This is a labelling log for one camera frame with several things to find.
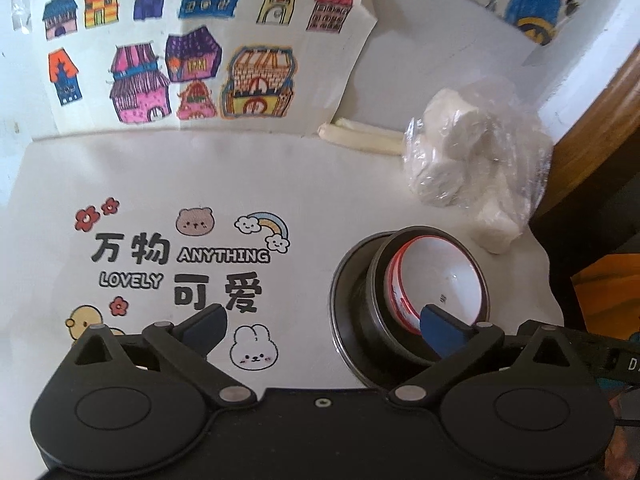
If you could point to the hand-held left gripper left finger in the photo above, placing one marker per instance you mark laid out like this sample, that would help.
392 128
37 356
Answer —
206 325

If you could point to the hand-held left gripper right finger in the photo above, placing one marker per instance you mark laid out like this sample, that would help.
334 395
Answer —
440 332

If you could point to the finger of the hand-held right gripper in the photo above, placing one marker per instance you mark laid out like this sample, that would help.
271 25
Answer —
590 355

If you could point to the white red-rimmed ceramic bowl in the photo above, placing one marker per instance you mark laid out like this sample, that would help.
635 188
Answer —
400 295
445 275

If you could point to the deep steel bowl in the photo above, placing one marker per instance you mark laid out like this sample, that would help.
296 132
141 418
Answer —
377 310

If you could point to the round steel plate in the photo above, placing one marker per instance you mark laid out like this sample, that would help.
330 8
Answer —
355 310

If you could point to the black metal bowl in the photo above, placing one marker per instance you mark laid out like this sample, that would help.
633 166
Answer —
333 305

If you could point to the painting of orange dress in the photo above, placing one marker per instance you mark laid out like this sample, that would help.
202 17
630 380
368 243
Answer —
610 290

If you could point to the printed white cloth mat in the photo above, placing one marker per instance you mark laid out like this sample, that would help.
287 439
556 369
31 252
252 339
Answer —
150 175

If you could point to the clear bag of white rolls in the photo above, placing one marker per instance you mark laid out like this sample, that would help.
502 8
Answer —
475 150

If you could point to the cream stick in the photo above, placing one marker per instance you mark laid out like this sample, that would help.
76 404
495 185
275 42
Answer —
370 127
360 144

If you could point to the coloured houses drawing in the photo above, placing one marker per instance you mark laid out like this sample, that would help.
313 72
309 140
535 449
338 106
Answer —
200 35

